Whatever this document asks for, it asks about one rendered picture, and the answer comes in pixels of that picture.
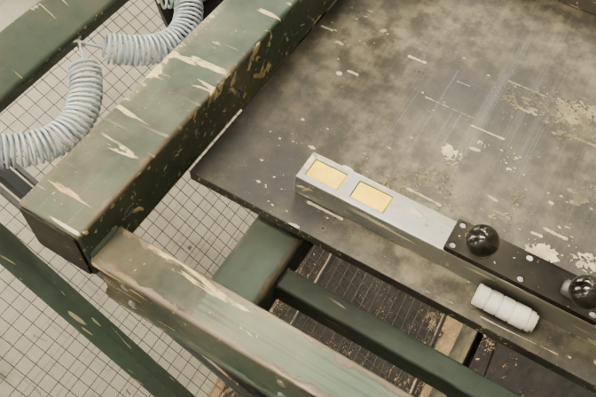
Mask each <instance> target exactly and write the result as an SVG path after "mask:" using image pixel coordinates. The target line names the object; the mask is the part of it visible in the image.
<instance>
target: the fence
mask: <svg viewBox="0 0 596 397"><path fill-rule="evenodd" d="M316 160H317V161H320V162H322V163H324V164H326V165H327V166H329V167H332V168H334V169H336V170H338V171H340V172H342V173H343V174H345V175H347V177H346V178H345V180H344V181H343V183H342V184H341V186H340V188H339V189H338V190H335V189H333V188H331V187H329V186H327V185H325V184H323V183H321V182H319V181H317V180H315V179H313V178H311V177H309V176H307V175H306V174H307V172H308V171H309V170H310V168H311V166H312V165H313V164H314V162H315V161H316ZM360 182H361V183H365V184H367V185H369V186H371V187H373V188H374V189H376V190H378V191H381V192H383V193H385V194H387V195H389V196H390V197H392V200H391V201H390V203H389V205H388V207H387V208H386V210H385V212H384V213H381V212H379V211H377V210H375V209H373V208H371V207H369V206H367V205H365V204H363V203H361V202H359V201H357V200H355V199H353V198H351V197H350V196H351V194H352V193H353V191H354V190H355V188H356V187H357V186H358V184H359V183H360ZM295 192H297V193H299V194H301V195H303V196H304V197H306V198H308V199H310V200H312V201H314V202H316V203H318V204H319V205H321V206H324V207H326V208H328V209H330V210H332V211H334V212H335V213H337V214H340V215H342V216H344V217H346V218H348V219H349V220H351V221H353V222H355V223H357V224H359V225H361V226H363V227H365V228H367V229H369V230H371V231H373V232H375V233H377V234H379V235H381V236H383V237H385V238H386V239H388V240H390V241H392V242H394V243H396V244H398V245H400V246H402V247H404V248H406V249H408V250H410V251H412V252H414V253H416V254H418V255H420V256H422V257H424V258H426V259H427V260H429V261H432V262H433V263H435V264H437V265H439V266H441V267H443V268H445V269H448V270H449V271H451V272H453V273H455V274H457V275H459V276H462V277H464V278H465V279H466V280H468V281H470V282H472V283H474V284H477V285H479V284H485V285H487V286H489V287H490V288H491V290H493V289H494V290H496V291H497V292H500V293H502V294H504V296H507V297H509V298H511V299H513V300H515V301H516V302H517V301H518V302H520V303H521V304H523V305H525V306H527V307H530V308H532V309H531V310H534V311H536V312H537V315H539V316H540V317H542V318H543V319H545V320H546V321H548V322H550V323H553V324H555V325H557V326H559V327H561V328H562V329H564V330H566V331H569V332H571V333H573V334H575V335H577V336H578V337H580V338H581V339H584V340H586V341H588V342H590V343H592V344H594V345H595V346H596V325H592V324H590V323H588V322H586V321H584V320H582V319H580V318H578V317H576V316H574V315H572V314H570V313H568V312H566V311H564V310H562V309H560V308H558V307H556V306H554V305H552V304H550V303H548V302H546V301H544V300H541V299H540V298H538V297H536V296H534V295H532V294H530V293H528V292H525V291H524V290H522V289H520V288H518V287H516V286H514V285H512V284H509V283H508V282H506V281H504V280H502V279H500V278H499V277H497V276H494V275H492V274H491V273H489V272H487V271H485V270H483V269H480V268H478V267H476V266H475V265H473V264H471V263H469V262H467V261H464V260H462V259H460V258H459V257H457V256H455V255H453V254H451V253H448V252H446V251H444V249H443V247H444V245H445V243H446V241H447V239H448V237H449V235H450V234H451V232H452V230H453V228H454V226H455V224H456V223H457V222H456V221H454V220H452V219H451V218H449V217H446V216H444V215H442V214H439V213H437V212H436V211H434V210H432V209H430V208H428V207H426V206H423V205H421V204H420V203H418V202H416V201H414V200H411V199H409V198H407V197H405V196H403V195H401V194H399V193H397V192H395V191H392V190H391V189H389V188H387V187H385V186H383V185H381V184H378V183H376V182H374V181H372V180H370V179H368V178H366V177H364V176H362V175H360V174H358V173H356V172H354V171H352V170H350V169H348V168H346V167H343V166H341V165H339V164H337V163H335V162H333V161H331V160H329V159H327V158H325V157H323V156H321V155H319V154H317V153H315V152H313V153H312V155H311V156H310V158H309V159H308V160H307V162H306V163H305V164H304V166H303V167H302V169H301V170H300V171H299V173H298V174H297V175H296V177H295Z"/></svg>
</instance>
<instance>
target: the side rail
mask: <svg viewBox="0 0 596 397"><path fill-rule="evenodd" d="M90 262H91V264H92V266H93V267H95V268H96V269H98V270H100V272H101V274H102V276H103V278H104V280H105V282H106V285H107V288H106V294H107V296H108V297H109V298H111V299H112V300H114V301H116V302H118V303H119V304H121V305H122V306H124V307H125V308H127V309H128V310H130V311H132V312H133V313H135V314H136V315H139V316H140V317H142V318H144V319H145V320H146V321H147V322H149V323H151V324H153V325H154V326H156V327H158V328H159V329H161V330H162V331H165V332H166V333H168V335H170V336H172V337H173V338H175V339H177V340H179V341H180V342H182V343H183V344H185V345H187V346H188V347H190V348H191V349H193V350H194V351H196V352H198V353H199V354H201V355H203V356H205V357H206V358H208V359H209V360H210V361H212V362H214V363H215V364H217V365H219V366H220V367H222V368H223V369H225V370H227V371H229V372H230V373H231V374H233V375H234V376H236V377H238V378H240V379H241V380H243V381H245V382H246V383H248V384H249V385H251V386H252V387H254V388H255V389H257V390H259V391H260V392H262V393H264V394H266V395H267V396H269V397H415V396H413V395H411V394H410V393H407V392H406V391H405V390H403V389H401V388H400V387H398V386H396V385H394V384H392V383H390V382H389V381H387V380H386V379H384V378H382V377H380V376H378V375H377V374H375V373H373V372H372V371H370V370H368V369H367V368H365V367H363V366H361V365H360V364H358V363H356V362H354V361H352V360H350V359H349V358H348V357H346V356H344V355H343V354H340V353H339V352H337V351H335V350H333V349H332V348H331V347H329V346H327V345H325V344H323V343H322V342H320V341H318V340H316V339H314V338H312V337H311V336H310V335H308V334H306V333H305V332H303V331H300V330H299V329H297V328H295V327H294V326H293V325H291V324H289V323H287V322H285V321H283V320H282V319H280V318H278V317H277V316H275V315H273V314H272V313H270V312H268V311H266V310H265V309H263V308H261V307H259V306H257V305H256V304H255V303H253V302H251V301H249V300H247V299H245V298H244V297H242V296H240V295H238V294H237V293H236V292H234V291H232V290H230V289H228V288H227V287H225V286H223V285H221V284H219V283H218V282H217V281H215V280H213V279H211V278H210V277H208V276H205V275H204V274H202V273H200V272H199V271H198V270H196V269H194V268H192V267H190V266H188V265H187V264H185V263H183V262H182V261H180V260H178V259H177V258H175V257H173V256H171V255H170V254H168V253H166V252H164V251H162V250H161V249H160V248H158V247H156V246H154V245H152V244H150V243H149V242H147V241H145V240H143V239H142V238H141V237H139V236H137V235H135V234H133V233H132V232H130V231H128V230H126V229H124V228H123V227H119V229H118V230H117V231H116V233H115V234H114V235H113V236H112V237H111V238H110V239H109V241H108V242H107V243H106V244H105V245H104V246H103V248H102V249H101V250H100V251H99V252H98V253H97V255H96V256H94V258H92V257H91V258H90Z"/></svg>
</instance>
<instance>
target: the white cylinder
mask: <svg viewBox="0 0 596 397"><path fill-rule="evenodd" d="M471 304H472V305H474V306H476V307H478V308H480V309H483V310H484V311H486V312H487V313H489V314H491V315H495V317H497V318H499V319H501V320H503V321H507V323H509V324H511V325H512V326H514V327H516V328H518V329H520V330H522V329H523V330H524V331H526V332H528V331H533V329H534V327H535V326H536V324H537V320H538V318H539V315H537V312H536V311H534V310H531V309H532V308H530V307H527V306H525V305H523V304H521V303H520V302H518V301H517V302H516V301H515V300H513V299H511V298H509V297H507V296H504V294H502V293H500V292H497V291H496V290H494V289H493V290H491V288H490V287H489V286H487V285H485V284H479V286H478V288H477V290H476V292H475V294H474V297H473V298H472V300H471Z"/></svg>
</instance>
